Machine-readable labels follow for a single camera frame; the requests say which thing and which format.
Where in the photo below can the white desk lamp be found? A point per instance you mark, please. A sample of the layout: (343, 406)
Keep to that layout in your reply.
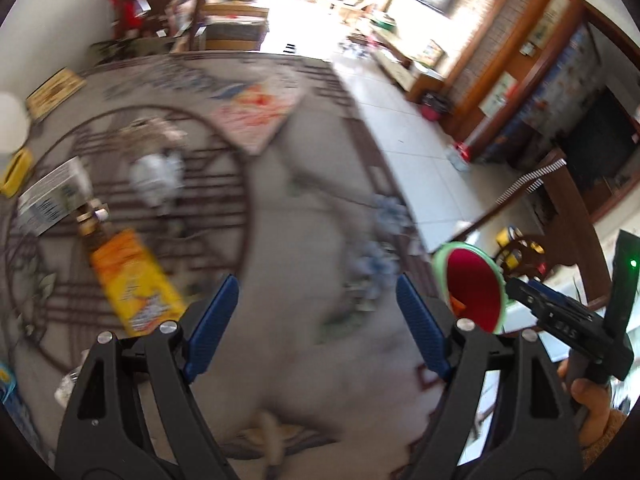
(10, 120)

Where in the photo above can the yellow container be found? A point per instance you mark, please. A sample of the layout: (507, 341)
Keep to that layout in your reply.
(510, 250)

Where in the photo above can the dark blue wrapper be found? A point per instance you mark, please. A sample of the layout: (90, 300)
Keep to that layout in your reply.
(227, 91)

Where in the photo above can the crumpled white plastic wrapper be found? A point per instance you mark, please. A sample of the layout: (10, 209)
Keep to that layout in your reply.
(155, 175)

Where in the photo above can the person's right hand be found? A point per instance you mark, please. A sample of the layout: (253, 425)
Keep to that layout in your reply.
(592, 400)

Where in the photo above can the colourful puzzle picture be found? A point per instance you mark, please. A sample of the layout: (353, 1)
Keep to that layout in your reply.
(432, 52)

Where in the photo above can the small white carton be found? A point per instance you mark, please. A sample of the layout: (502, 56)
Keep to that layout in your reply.
(50, 197)

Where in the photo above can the blue yellow packet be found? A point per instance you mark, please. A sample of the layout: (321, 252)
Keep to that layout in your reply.
(7, 385)

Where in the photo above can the yellow plastic holder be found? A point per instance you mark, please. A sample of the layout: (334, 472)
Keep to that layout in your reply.
(14, 175)

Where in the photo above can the dark wooden chair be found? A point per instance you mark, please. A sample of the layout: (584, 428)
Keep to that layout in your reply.
(160, 0)
(565, 200)

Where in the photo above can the small red basket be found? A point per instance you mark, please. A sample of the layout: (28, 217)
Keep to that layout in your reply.
(435, 107)

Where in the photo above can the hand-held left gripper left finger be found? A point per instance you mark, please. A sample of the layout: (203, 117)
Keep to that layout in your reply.
(212, 330)

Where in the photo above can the colourful wall poster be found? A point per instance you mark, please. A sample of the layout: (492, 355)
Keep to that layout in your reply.
(550, 90)

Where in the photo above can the orange wrapper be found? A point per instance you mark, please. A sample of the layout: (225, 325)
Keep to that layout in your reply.
(457, 305)

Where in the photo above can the wooden television cabinet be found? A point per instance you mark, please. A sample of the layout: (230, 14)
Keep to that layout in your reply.
(400, 57)

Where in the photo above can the wooden sofa beige cushions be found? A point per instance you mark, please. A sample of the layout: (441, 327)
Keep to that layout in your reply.
(235, 15)

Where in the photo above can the paper drawing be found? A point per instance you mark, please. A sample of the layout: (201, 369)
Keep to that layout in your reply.
(500, 95)

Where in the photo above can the yellow brown book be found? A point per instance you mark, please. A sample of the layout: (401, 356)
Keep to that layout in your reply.
(55, 89)

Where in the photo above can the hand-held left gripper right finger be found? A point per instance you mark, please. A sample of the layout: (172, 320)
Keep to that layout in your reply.
(420, 332)

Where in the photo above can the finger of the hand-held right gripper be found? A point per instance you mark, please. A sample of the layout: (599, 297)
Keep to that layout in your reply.
(522, 296)
(552, 294)

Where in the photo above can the crumpled brown paper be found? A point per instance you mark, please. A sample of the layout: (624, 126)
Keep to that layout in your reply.
(150, 132)

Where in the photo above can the red bin green rim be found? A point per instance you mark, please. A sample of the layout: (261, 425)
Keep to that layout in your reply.
(472, 285)

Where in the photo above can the hanging wall scroll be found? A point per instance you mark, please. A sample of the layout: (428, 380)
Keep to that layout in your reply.
(547, 20)

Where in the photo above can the clear plastic wrapper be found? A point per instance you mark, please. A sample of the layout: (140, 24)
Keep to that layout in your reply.
(67, 385)

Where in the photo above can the red printed plastic bag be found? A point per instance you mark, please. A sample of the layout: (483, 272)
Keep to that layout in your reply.
(255, 115)

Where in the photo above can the small brown bottle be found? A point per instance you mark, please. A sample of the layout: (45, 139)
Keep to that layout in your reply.
(92, 217)

